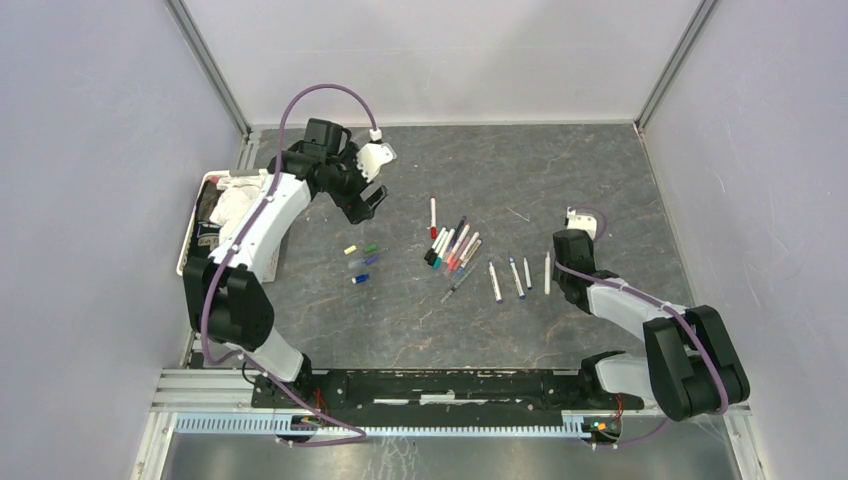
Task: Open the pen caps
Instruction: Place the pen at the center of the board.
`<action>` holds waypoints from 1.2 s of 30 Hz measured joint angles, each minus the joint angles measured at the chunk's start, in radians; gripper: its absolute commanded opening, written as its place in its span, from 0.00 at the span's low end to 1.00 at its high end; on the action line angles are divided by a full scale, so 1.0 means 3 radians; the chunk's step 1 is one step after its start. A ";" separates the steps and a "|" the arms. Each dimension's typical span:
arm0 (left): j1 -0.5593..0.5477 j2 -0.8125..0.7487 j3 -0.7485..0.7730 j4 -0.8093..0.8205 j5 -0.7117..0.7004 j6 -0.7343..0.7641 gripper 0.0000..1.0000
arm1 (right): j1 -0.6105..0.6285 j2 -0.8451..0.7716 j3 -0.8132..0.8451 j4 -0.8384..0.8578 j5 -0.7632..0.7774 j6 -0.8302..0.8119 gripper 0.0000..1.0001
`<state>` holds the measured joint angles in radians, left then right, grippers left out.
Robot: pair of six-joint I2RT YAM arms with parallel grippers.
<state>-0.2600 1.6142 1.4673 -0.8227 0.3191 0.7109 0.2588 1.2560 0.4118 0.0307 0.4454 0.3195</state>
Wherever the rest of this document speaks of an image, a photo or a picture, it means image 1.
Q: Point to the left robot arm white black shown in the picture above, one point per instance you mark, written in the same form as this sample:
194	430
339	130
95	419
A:
225	299

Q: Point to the white crumpled cloth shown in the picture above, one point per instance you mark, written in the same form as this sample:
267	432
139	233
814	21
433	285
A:
233	204

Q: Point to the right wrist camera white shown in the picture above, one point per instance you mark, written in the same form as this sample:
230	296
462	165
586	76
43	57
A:
576	220

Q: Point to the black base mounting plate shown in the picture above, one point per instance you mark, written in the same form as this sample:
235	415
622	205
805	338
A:
372	398

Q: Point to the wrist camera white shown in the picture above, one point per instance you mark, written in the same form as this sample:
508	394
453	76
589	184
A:
576	220
373	155

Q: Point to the black gel pen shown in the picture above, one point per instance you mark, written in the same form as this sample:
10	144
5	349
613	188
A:
462	274

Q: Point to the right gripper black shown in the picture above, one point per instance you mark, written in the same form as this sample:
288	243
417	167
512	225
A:
555	274

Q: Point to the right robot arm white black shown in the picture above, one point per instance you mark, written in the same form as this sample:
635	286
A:
690	365

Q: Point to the red cap white marker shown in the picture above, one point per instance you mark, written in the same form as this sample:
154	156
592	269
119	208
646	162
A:
433	228

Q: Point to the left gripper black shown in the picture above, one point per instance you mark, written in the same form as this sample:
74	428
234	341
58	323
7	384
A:
354	205

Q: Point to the black cap white marker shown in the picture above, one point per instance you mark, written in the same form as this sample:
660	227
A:
432	252

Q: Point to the red cap pink marker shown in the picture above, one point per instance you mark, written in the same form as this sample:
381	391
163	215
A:
455	247

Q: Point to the white plastic basket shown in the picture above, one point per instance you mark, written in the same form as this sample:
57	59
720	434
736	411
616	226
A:
202	236

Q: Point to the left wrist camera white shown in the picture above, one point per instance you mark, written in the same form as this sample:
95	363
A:
373	155

